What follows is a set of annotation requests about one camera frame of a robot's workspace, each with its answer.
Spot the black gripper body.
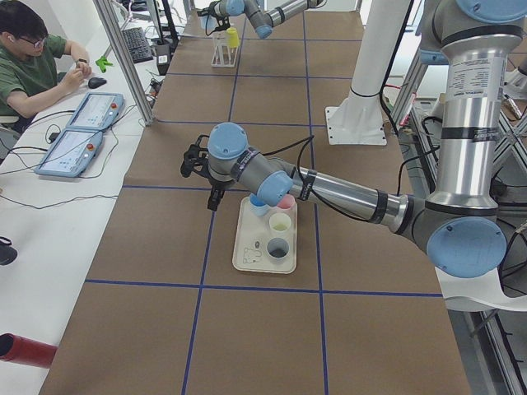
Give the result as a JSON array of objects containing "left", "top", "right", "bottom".
[{"left": 208, "top": 162, "right": 235, "bottom": 190}]

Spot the yellow plastic cup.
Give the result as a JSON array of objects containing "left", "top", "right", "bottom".
[{"left": 226, "top": 26, "right": 240, "bottom": 49}]

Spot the blue plastic cup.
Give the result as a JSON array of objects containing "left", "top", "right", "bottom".
[
  {"left": 249, "top": 193, "right": 270, "bottom": 217},
  {"left": 203, "top": 15, "right": 217, "bottom": 36}
]

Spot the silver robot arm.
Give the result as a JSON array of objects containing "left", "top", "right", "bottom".
[
  {"left": 205, "top": 0, "right": 324, "bottom": 39},
  {"left": 180, "top": 1, "right": 526, "bottom": 278}
]

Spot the pale green plastic cup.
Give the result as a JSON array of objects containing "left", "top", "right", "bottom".
[{"left": 268, "top": 212, "right": 292, "bottom": 239}]

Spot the pink plastic cup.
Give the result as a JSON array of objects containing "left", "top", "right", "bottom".
[{"left": 276, "top": 194, "right": 296, "bottom": 211}]

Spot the grey plastic cup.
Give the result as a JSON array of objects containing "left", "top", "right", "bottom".
[{"left": 266, "top": 238, "right": 290, "bottom": 264}]

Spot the cream plastic tray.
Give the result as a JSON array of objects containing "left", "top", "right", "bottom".
[{"left": 232, "top": 196, "right": 297, "bottom": 274}]

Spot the blue teach pendant far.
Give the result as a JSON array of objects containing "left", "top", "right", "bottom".
[{"left": 67, "top": 92, "right": 124, "bottom": 131}]

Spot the blue teach pendant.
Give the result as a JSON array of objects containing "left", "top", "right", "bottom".
[
  {"left": 67, "top": 92, "right": 124, "bottom": 131},
  {"left": 34, "top": 129, "right": 103, "bottom": 178}
]

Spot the black keyboard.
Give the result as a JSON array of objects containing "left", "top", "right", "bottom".
[{"left": 121, "top": 27, "right": 153, "bottom": 63}]

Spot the blue teach pendant near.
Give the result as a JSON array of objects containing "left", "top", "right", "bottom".
[{"left": 34, "top": 129, "right": 103, "bottom": 178}]

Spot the black computer mouse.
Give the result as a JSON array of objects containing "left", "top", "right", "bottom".
[{"left": 87, "top": 77, "right": 107, "bottom": 89}]

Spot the person in green shirt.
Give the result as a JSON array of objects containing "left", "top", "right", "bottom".
[{"left": 1, "top": 1, "right": 92, "bottom": 120}]

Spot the red bottle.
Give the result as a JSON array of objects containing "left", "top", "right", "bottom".
[{"left": 1, "top": 333, "right": 58, "bottom": 369}]

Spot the white chair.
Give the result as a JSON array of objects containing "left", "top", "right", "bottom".
[{"left": 436, "top": 268, "right": 527, "bottom": 312}]

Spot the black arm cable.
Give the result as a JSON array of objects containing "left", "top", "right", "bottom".
[{"left": 267, "top": 133, "right": 413, "bottom": 223}]

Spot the white wire cup rack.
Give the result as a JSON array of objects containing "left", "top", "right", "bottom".
[{"left": 211, "top": 33, "right": 240, "bottom": 67}]

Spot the aluminium frame post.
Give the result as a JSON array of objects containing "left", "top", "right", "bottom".
[{"left": 93, "top": 0, "right": 154, "bottom": 126}]

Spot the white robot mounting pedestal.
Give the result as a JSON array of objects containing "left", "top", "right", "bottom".
[{"left": 325, "top": 0, "right": 413, "bottom": 146}]

